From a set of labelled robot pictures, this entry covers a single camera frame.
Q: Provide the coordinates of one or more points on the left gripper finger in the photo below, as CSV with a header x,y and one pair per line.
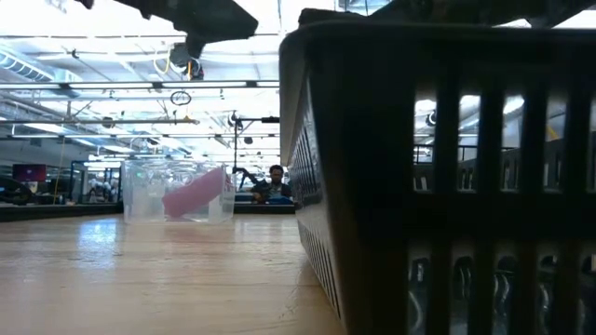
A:
x,y
239,21

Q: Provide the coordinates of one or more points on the pink bandage roll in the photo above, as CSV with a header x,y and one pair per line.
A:
x,y
195,195

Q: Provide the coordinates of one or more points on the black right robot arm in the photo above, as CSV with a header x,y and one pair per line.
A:
x,y
465,9

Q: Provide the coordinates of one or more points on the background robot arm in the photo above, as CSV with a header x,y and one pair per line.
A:
x,y
244,176

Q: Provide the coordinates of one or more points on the black hanging ceiling device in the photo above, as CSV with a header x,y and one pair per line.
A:
x,y
178,56

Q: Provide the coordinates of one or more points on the black pole stand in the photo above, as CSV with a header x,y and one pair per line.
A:
x,y
235,139

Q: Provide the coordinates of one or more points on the person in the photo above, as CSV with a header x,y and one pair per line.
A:
x,y
275,179

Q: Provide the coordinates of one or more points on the small black plastic basket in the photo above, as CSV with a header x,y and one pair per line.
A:
x,y
372,139

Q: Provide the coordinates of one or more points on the clear plastic container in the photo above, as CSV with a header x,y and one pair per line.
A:
x,y
139,195

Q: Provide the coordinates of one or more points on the red screen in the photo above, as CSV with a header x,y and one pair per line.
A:
x,y
29,173

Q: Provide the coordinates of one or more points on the black cell frame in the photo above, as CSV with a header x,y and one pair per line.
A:
x,y
71,181

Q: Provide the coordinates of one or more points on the black metal table frame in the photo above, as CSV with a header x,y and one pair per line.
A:
x,y
46,211

